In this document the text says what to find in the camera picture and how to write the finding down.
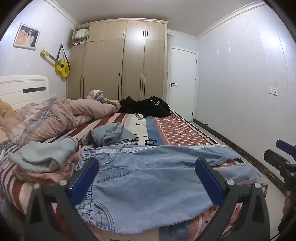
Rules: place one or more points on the framed wall photo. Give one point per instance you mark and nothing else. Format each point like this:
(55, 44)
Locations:
(26, 37)

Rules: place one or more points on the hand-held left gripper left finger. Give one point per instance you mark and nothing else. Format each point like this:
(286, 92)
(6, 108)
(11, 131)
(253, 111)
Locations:
(84, 178)

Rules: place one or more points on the person's right hand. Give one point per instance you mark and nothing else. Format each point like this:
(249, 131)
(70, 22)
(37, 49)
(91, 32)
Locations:
(288, 202)

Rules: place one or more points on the yellow guitar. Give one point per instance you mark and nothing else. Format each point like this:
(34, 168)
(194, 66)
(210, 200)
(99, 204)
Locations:
(61, 68)

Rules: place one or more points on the white wall socket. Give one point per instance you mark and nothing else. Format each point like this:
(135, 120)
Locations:
(273, 91)

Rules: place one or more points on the tan stuffed toy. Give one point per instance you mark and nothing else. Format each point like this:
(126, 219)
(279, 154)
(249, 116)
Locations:
(5, 111)

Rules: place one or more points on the light blue denim pants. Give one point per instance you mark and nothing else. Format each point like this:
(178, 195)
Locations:
(150, 185)

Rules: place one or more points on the white door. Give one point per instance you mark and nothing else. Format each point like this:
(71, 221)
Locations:
(182, 92)

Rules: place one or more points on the white bed headboard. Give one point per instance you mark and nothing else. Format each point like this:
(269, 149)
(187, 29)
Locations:
(13, 88)

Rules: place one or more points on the beige wooden wardrobe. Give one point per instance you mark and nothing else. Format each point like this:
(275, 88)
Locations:
(111, 69)

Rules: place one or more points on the folded bedding in wardrobe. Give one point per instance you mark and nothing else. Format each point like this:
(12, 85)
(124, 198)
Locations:
(81, 34)

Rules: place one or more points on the pink folded garment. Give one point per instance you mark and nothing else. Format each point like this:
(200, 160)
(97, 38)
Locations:
(46, 176)

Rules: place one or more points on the pink striped quilt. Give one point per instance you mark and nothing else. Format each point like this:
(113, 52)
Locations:
(57, 115)

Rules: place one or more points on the striped dotted bed blanket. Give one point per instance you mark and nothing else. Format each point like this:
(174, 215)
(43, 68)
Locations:
(180, 132)

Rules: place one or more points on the pale green-grey sweatshirt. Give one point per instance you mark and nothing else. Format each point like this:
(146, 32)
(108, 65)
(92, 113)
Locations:
(41, 155)

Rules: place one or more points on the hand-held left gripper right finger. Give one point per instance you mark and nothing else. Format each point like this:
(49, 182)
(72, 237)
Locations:
(209, 180)

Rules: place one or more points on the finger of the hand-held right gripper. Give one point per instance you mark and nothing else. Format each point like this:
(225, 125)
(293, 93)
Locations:
(283, 145)
(275, 158)

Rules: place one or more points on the dark baseboard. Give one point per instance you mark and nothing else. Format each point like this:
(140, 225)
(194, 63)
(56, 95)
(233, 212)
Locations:
(231, 143)

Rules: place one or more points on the black clothes pile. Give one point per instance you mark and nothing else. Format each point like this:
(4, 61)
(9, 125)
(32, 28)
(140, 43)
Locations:
(148, 107)

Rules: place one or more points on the blue-grey garment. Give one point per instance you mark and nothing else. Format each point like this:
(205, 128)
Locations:
(108, 135)

